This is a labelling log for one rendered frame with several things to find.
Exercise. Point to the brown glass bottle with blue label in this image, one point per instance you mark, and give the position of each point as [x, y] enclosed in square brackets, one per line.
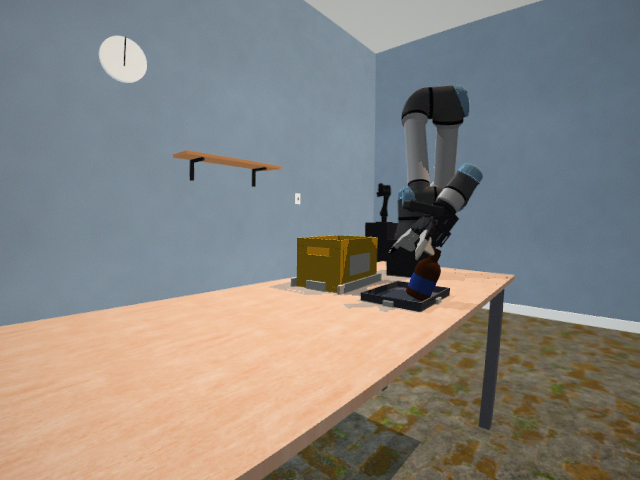
[425, 277]

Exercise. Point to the yellow divided crate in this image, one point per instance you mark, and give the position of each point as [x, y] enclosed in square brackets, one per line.
[335, 260]

